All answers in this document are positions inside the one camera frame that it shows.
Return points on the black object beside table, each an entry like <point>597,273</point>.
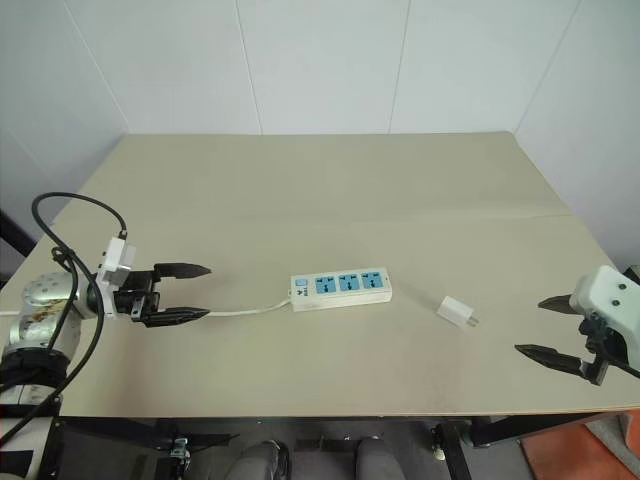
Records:
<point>12,240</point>

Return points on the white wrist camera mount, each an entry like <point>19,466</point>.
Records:
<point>605,290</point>
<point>114,260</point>

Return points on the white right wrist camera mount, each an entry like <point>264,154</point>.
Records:
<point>605,290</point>

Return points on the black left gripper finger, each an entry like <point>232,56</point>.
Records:
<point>182,270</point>
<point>175,316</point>

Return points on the dark rounded shape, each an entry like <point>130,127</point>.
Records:
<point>262,462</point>
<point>375,460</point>

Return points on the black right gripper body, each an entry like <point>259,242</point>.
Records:
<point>607,342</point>

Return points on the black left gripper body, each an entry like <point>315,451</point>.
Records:
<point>135,295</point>

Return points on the white charger plug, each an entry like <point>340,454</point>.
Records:
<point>452,310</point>

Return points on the metal table caster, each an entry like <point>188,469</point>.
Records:
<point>179,447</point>
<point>439,442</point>

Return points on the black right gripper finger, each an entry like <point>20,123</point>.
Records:
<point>561,305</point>
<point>560,361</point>

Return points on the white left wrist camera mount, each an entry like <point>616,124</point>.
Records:
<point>114,260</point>

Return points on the black metal table frame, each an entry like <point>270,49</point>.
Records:
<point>120,431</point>

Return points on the white power strip blue sockets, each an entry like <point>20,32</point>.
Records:
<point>340,295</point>

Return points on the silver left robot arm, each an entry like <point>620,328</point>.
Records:
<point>44,296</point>

